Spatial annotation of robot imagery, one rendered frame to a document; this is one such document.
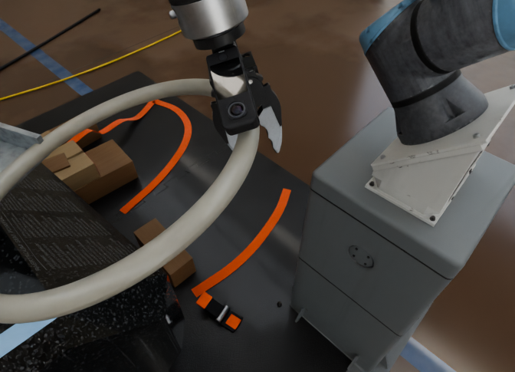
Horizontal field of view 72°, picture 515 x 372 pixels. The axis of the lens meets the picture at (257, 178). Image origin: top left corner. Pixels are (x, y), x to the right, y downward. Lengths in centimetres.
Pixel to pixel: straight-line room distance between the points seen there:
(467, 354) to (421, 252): 94
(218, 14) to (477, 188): 78
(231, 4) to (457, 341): 159
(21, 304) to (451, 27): 72
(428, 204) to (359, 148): 26
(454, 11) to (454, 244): 47
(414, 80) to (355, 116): 176
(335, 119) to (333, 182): 160
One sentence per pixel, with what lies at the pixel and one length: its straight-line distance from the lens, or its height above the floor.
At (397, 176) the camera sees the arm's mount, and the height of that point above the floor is 93.
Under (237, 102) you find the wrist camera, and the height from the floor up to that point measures 126.
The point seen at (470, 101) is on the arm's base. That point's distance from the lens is 85.
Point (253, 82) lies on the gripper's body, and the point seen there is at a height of 125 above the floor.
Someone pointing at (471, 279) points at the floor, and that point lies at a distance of 196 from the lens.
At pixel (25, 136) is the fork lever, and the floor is 108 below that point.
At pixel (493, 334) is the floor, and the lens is 188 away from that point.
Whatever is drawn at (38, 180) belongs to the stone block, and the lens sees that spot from 132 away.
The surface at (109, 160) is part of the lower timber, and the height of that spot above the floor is 15.
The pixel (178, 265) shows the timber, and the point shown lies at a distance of 161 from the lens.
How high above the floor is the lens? 152
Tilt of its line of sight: 48 degrees down
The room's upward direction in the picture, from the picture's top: straight up
